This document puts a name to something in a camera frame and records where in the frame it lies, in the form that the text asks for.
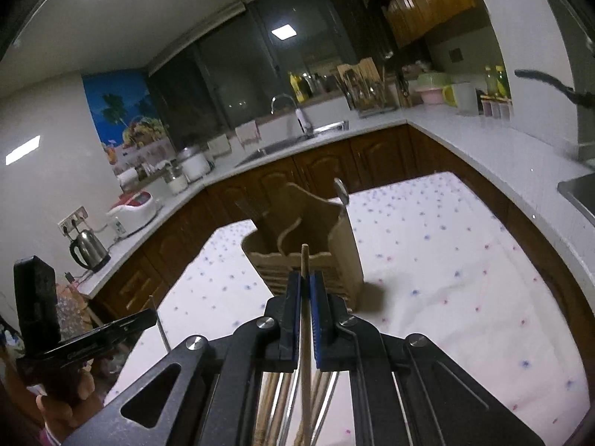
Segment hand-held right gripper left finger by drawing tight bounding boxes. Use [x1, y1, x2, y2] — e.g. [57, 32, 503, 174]
[60, 270, 303, 446]

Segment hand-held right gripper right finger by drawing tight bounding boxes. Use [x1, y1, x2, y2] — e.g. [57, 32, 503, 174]
[311, 272, 547, 446]

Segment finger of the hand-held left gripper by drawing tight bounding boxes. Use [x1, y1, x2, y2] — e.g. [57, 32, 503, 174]
[59, 309, 158, 367]

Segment long wooden chopstick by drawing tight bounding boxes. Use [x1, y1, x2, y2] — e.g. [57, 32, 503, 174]
[300, 243, 313, 446]

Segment thin metal chopstick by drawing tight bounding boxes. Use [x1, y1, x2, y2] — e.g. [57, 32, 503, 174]
[149, 294, 169, 352]

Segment wooden utensil holder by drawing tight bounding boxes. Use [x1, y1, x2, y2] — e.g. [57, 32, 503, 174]
[241, 181, 366, 312]

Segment person's left hand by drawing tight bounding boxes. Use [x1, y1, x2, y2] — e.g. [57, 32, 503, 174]
[36, 369, 102, 444]

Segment patterned plastic bag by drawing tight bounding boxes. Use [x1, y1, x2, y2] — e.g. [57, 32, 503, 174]
[56, 282, 90, 335]

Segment steel electric kettle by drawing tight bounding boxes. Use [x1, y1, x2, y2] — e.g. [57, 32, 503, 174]
[69, 229, 113, 273]

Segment dark chopstick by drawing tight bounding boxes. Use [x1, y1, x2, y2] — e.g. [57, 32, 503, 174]
[235, 198, 269, 243]

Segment white red rice cooker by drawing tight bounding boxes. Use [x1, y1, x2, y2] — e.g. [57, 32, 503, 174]
[106, 190, 164, 238]

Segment white dotted tablecloth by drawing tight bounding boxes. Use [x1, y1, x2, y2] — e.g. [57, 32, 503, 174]
[104, 171, 589, 446]

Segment brown wooden base cabinets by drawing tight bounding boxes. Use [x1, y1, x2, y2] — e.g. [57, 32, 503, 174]
[88, 122, 587, 382]

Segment glass jar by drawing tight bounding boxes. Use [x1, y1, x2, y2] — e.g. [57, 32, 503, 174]
[164, 166, 189, 196]

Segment steel kitchen sink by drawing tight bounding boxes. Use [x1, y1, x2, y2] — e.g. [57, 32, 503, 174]
[235, 121, 350, 168]

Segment white cooking pot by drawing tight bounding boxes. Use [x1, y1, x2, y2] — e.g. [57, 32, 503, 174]
[178, 147, 213, 183]

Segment pink dish cloth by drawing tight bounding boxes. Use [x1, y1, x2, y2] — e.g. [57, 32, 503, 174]
[235, 121, 260, 148]

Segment chrome kitchen faucet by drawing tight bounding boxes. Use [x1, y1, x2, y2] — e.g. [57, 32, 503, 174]
[270, 94, 313, 139]

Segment metal dish rack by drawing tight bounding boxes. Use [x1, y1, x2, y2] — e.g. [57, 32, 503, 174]
[341, 74, 396, 120]

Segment yellow oil bottle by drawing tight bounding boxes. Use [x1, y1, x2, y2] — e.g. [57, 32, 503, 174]
[288, 72, 306, 103]

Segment dark kitchen window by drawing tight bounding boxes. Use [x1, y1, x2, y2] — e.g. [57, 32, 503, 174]
[149, 0, 386, 150]

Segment wooden cutting board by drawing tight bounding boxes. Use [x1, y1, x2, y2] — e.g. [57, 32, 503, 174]
[337, 56, 380, 85]

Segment green pink bowl stack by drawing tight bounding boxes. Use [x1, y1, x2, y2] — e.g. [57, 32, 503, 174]
[415, 71, 452, 106]

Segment white mug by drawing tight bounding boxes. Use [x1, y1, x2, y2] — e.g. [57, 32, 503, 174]
[441, 82, 480, 116]

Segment spice jar set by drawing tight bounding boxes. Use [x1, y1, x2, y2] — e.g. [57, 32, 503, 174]
[480, 95, 515, 120]

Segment steel basin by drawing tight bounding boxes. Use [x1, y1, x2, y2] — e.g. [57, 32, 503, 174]
[557, 172, 595, 231]

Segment wall power outlet strip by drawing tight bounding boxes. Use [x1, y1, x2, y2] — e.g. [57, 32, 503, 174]
[58, 205, 89, 236]

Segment blue fruit wall poster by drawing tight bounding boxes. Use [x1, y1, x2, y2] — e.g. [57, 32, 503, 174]
[83, 71, 178, 177]

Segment black pan handle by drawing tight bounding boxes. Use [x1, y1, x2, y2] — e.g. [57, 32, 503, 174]
[514, 69, 595, 110]

